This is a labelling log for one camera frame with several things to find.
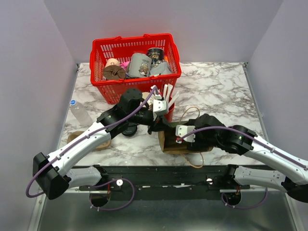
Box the stack of black cup lids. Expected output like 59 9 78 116
122 125 138 137

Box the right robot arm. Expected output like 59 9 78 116
176 114 308 203

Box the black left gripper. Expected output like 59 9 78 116
128 109 173 135

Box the white wrapped straws bundle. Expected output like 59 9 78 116
150 84 180 108

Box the beige cup in basket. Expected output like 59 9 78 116
105 58 120 67

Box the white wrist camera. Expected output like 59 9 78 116
175 125 195 143
152 94 169 117

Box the red plastic shopping basket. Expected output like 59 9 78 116
90 33 181 104

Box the brown crumpled cloth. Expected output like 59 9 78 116
103 65 126 80

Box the grey cloth in basket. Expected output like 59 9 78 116
150 62 172 76

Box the red straw holder cup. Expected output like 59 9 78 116
164 103 175 122

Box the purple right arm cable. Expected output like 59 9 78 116
178 126 308 209

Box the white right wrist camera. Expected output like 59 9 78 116
175 125 195 143

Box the brown paper bag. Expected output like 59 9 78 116
158 106 205 168

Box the black printed can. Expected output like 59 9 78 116
146 48 165 68

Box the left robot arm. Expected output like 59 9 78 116
31 86 170 200

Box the clear plastic water bottle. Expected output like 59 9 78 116
70 100 93 127

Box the stack of green paper cups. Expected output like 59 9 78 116
142 92 150 100

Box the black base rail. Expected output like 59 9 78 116
80 165 240 201

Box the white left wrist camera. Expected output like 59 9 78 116
152 94 169 117

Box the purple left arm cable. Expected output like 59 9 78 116
26 87 159 212

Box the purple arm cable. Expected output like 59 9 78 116
26 87 159 212
178 126 308 209

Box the grey printed cup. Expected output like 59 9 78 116
128 53 152 78

